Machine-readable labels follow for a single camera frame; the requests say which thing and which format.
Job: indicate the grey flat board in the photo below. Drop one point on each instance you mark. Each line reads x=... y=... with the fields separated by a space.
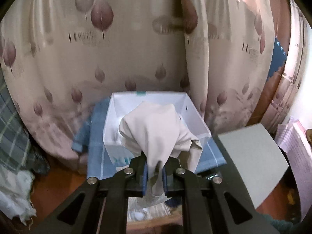
x=253 y=160

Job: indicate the white shoe box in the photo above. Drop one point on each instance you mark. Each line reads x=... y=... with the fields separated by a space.
x=114 y=117

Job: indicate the beige underwear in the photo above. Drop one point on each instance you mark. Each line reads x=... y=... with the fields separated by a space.
x=156 y=131

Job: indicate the blue foam mat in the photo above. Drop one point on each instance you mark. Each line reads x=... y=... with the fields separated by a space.
x=276 y=58

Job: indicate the plaid blanket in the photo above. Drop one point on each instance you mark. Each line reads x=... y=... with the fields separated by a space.
x=14 y=131

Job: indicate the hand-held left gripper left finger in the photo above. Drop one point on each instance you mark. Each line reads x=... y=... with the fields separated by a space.
x=145 y=180

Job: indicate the white frayed cloth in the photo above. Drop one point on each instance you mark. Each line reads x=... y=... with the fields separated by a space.
x=14 y=195

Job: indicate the blue striped cloth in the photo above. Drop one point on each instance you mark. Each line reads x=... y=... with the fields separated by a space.
x=97 y=151

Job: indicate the leaf print curtain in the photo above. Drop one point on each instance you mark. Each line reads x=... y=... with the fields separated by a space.
x=231 y=53
x=97 y=53

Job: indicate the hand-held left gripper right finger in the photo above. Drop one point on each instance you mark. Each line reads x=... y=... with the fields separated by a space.
x=165 y=182

